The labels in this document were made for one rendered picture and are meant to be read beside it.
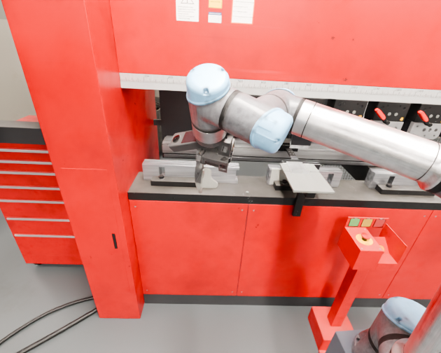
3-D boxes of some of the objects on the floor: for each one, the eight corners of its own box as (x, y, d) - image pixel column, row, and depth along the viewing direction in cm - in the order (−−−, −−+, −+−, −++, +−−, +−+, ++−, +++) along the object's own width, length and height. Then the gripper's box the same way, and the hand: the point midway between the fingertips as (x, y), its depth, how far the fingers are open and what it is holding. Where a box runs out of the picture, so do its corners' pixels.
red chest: (27, 270, 181) (-34, 141, 132) (64, 224, 225) (28, 115, 176) (97, 272, 183) (62, 145, 134) (120, 225, 228) (100, 118, 179)
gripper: (220, 175, 50) (220, 206, 68) (243, 102, 58) (237, 147, 76) (179, 164, 51) (190, 198, 69) (208, 94, 59) (211, 141, 77)
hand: (206, 169), depth 73 cm, fingers open, 14 cm apart
